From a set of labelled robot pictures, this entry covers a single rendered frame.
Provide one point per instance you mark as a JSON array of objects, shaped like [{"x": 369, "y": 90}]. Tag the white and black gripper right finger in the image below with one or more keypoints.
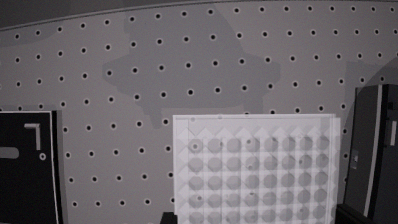
[{"x": 347, "y": 215}]

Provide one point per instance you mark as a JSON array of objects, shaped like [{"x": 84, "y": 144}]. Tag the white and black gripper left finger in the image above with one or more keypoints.
[{"x": 168, "y": 218}]

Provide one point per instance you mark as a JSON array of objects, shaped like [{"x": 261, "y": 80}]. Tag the grey base plate with hole grid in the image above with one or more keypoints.
[{"x": 117, "y": 77}]

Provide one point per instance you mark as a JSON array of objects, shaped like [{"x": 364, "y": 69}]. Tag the white well plate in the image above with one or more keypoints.
[{"x": 311, "y": 198}]

